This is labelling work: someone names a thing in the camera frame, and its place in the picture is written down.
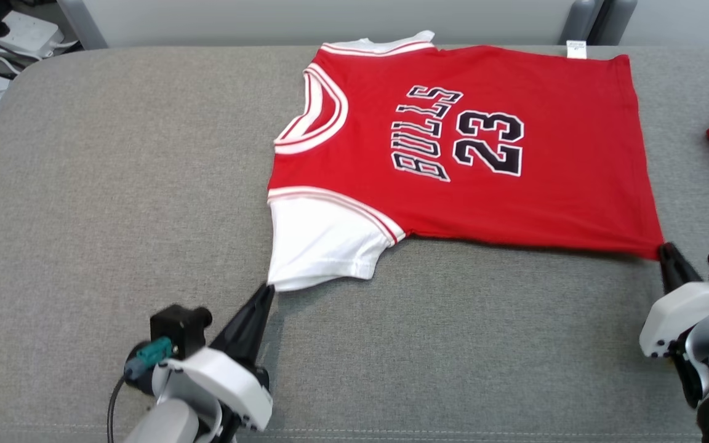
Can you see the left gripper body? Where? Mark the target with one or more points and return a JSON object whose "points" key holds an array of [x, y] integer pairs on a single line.
{"points": [[231, 384]]}

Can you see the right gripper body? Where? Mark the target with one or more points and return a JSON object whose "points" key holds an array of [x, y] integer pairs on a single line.
{"points": [[668, 320]]}

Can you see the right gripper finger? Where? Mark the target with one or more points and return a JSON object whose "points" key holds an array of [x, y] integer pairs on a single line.
{"points": [[674, 271]]}

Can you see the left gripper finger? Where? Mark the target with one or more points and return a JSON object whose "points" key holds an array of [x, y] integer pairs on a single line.
{"points": [[247, 335]]}

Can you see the red Bulls jersey white sleeves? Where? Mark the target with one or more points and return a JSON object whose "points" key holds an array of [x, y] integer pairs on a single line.
{"points": [[514, 203]]}

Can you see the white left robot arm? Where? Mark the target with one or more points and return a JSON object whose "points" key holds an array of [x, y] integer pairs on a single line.
{"points": [[164, 427]]}

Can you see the white power strip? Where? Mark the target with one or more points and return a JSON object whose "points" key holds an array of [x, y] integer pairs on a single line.
{"points": [[22, 27]]}

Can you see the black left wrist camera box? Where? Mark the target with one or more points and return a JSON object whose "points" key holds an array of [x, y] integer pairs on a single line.
{"points": [[176, 329]]}

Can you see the grey aluminium wall profile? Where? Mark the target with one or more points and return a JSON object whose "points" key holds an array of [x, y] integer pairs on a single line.
{"points": [[582, 18]]}

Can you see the grey partition edge post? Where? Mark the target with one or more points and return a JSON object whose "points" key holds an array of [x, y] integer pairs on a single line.
{"points": [[84, 24]]}

